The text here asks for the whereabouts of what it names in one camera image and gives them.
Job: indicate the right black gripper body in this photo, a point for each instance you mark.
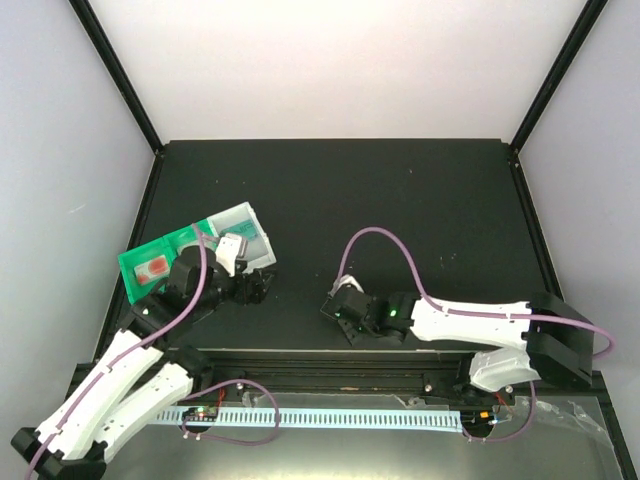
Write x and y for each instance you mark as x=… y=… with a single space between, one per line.
x=354 y=334

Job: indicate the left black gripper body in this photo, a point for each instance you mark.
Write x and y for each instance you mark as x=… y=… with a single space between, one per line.
x=242 y=294

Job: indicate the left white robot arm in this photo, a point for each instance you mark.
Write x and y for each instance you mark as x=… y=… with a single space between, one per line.
x=138 y=375

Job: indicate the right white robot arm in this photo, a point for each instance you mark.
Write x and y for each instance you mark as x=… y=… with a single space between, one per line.
x=542 y=338

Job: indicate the teal VIP card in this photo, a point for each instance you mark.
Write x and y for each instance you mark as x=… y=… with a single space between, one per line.
x=246 y=228

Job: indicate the red circle card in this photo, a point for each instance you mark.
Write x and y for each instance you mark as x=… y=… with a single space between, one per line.
x=151 y=270

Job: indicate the clear white bin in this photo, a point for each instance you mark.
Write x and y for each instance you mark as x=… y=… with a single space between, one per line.
x=242 y=220

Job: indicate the green divided bin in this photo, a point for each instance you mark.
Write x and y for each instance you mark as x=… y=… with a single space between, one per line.
x=171 y=245

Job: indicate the small circuit board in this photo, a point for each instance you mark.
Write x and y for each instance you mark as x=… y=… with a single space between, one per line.
x=200 y=414

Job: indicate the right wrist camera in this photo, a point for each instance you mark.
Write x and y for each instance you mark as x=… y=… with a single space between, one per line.
x=345 y=281

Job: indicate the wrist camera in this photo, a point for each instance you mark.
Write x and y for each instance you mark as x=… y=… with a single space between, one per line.
x=230 y=248
x=345 y=281

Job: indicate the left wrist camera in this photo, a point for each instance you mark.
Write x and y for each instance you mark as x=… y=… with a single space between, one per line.
x=230 y=248

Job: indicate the black aluminium rail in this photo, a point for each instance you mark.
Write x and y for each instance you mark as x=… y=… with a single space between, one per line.
x=315 y=371

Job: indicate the white slotted cable duct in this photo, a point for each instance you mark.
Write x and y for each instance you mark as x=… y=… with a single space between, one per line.
x=320 y=418

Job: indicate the left black frame post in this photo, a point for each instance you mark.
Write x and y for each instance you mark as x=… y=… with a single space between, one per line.
x=103 y=47

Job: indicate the black frame post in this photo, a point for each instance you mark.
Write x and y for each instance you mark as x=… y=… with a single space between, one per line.
x=571 y=46
x=103 y=47

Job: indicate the right black frame post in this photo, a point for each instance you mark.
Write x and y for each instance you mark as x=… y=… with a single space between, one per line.
x=571 y=46

